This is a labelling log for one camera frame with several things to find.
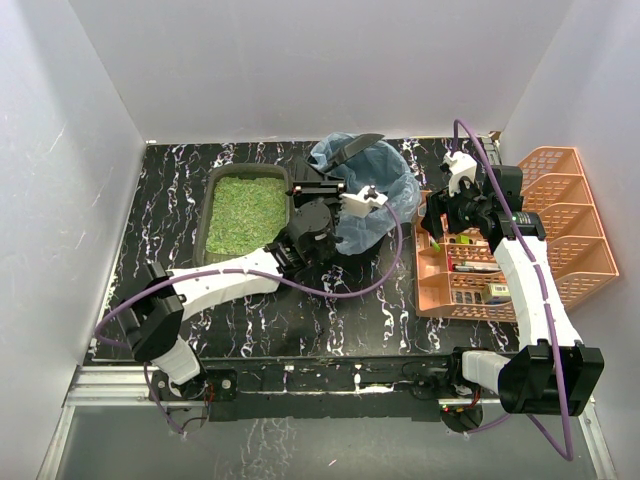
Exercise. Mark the blue plastic bag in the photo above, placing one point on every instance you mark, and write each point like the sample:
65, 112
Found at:
380, 188

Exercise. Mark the black litter scoop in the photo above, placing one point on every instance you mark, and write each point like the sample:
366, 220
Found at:
350, 149

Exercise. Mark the dark green litter box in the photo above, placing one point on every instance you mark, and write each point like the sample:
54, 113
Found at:
243, 170

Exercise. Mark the orange file rack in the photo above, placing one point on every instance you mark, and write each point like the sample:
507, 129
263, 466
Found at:
556, 188

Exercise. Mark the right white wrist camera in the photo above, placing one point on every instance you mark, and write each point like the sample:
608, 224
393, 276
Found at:
462, 168

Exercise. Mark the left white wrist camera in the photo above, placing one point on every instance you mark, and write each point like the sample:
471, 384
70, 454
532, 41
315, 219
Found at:
362, 203

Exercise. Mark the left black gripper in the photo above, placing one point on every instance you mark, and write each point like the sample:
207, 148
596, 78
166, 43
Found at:
317, 186

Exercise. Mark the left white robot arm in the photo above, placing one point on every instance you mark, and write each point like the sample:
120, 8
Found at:
151, 320

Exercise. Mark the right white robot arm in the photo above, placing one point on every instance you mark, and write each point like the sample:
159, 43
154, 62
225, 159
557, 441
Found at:
553, 371

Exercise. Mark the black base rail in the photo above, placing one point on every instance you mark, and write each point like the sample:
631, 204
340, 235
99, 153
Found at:
420, 388

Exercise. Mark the green litter pellets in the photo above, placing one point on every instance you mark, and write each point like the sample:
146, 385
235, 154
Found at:
246, 214

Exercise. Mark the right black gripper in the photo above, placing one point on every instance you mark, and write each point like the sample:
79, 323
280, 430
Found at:
447, 211

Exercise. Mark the orange desk organizer tray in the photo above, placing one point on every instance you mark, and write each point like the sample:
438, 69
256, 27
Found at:
445, 285

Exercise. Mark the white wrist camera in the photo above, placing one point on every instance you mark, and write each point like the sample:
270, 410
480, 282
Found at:
462, 168
362, 203

